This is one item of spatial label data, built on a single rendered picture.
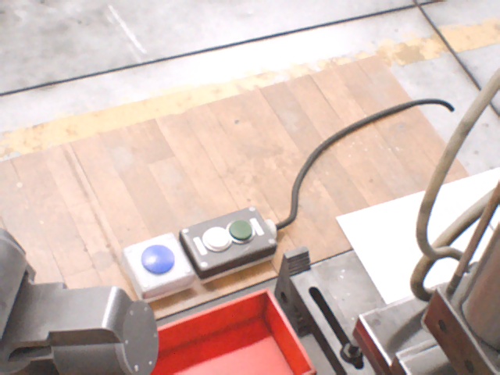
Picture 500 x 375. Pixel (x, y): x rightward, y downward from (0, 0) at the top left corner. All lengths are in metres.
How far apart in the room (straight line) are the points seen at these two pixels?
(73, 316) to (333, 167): 0.72
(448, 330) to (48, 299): 0.32
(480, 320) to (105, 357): 0.29
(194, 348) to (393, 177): 0.39
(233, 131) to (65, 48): 1.44
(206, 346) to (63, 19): 1.81
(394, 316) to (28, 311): 0.37
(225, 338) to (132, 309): 0.47
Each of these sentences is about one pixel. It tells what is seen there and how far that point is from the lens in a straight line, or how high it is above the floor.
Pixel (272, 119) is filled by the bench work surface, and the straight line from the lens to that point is 1.41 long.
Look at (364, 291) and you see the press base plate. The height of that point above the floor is 0.90.
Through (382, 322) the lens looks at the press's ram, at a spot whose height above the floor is 1.14.
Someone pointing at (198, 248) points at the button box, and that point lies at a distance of 1.23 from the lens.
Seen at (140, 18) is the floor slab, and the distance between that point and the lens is 2.88.
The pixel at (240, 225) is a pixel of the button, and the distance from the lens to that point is 1.24.
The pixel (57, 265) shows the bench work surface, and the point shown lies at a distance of 1.25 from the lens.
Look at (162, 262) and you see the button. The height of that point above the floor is 0.94.
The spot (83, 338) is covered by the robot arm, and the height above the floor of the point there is 1.31.
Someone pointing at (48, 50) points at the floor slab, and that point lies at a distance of 2.78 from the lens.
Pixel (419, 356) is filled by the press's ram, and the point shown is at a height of 1.18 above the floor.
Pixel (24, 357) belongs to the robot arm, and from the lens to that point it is 0.75.
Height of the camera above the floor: 1.93
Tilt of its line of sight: 51 degrees down
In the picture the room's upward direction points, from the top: 10 degrees clockwise
